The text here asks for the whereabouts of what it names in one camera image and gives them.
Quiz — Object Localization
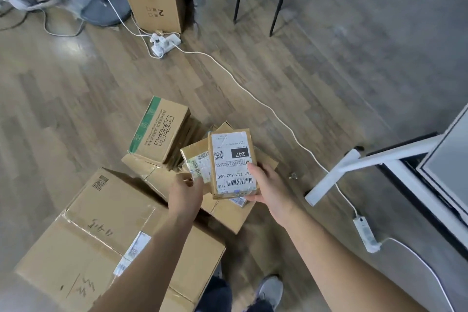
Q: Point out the person's left hand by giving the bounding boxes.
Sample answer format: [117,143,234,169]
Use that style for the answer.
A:
[167,173,205,219]

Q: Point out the person's right hand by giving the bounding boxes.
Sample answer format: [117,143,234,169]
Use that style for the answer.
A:
[244,161,297,228]

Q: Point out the pile of cardboard boxes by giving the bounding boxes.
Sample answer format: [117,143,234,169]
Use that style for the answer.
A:
[14,96,279,312]

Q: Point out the plain square cardboard box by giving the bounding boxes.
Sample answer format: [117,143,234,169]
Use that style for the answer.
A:
[122,0,187,34]

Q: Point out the person's right forearm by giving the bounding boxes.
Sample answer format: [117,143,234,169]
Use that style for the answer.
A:
[281,213,429,312]

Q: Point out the person's white right shoe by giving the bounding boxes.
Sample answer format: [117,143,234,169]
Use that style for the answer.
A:
[255,275,284,309]

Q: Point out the person's left leg blue jeans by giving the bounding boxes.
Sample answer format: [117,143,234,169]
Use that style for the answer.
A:
[195,275,233,312]

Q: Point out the white power strip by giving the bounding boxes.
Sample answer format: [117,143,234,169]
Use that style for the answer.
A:
[150,32,182,59]
[352,215,382,254]

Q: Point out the white table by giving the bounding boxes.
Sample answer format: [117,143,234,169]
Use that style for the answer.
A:
[304,103,468,250]

